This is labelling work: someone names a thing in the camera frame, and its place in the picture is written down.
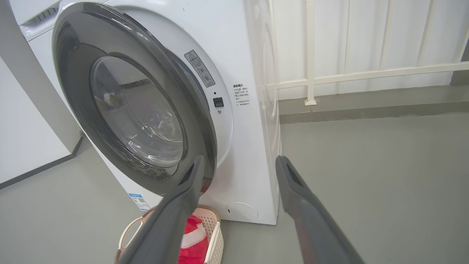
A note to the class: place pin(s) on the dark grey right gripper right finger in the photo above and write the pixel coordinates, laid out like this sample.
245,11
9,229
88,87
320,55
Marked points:
315,227

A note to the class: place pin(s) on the cream perforated laundry basket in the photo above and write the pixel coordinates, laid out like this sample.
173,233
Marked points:
216,238

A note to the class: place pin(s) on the blue energy label sticker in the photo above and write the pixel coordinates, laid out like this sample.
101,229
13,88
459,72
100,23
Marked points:
139,201

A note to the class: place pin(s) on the grey warning sticker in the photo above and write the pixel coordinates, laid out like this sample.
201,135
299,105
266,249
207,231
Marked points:
199,68

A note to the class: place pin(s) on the red garment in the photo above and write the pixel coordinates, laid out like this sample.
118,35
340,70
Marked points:
194,249

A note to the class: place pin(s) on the black text instruction label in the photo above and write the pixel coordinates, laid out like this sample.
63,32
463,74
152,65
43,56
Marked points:
241,94

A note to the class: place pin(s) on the white front-load washing machine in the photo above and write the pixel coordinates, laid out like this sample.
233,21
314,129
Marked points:
242,154

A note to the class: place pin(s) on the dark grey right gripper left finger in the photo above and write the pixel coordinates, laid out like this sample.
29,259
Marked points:
165,223

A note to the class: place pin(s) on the white metal railing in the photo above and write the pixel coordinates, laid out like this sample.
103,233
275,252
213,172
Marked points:
310,55

